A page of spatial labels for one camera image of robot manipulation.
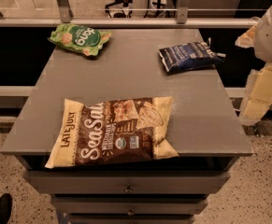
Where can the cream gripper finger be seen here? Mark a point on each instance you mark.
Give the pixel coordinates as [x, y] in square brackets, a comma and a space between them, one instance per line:
[246, 40]
[258, 96]

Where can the green rice chip bag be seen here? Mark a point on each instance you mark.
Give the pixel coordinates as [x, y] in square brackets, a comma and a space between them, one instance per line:
[79, 38]

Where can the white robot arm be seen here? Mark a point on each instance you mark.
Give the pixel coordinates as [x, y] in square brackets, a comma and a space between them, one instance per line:
[263, 39]

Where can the blue chip bag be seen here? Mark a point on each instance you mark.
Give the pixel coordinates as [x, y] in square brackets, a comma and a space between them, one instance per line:
[189, 56]

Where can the Late July tortilla chip bag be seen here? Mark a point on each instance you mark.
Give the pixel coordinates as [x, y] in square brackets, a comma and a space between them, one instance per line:
[116, 131]

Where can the grey drawer cabinet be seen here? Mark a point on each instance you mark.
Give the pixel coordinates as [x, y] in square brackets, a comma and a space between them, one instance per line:
[203, 129]

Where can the black office chair base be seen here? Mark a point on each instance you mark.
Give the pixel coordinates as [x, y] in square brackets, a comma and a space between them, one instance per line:
[120, 6]

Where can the top drawer knob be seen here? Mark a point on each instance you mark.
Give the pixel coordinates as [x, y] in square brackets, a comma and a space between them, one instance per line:
[128, 190]

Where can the drawer knob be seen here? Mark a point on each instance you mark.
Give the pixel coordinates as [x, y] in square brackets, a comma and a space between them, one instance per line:
[130, 212]
[128, 190]

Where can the black shoe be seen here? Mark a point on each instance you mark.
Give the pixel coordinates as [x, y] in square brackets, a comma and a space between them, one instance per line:
[5, 208]

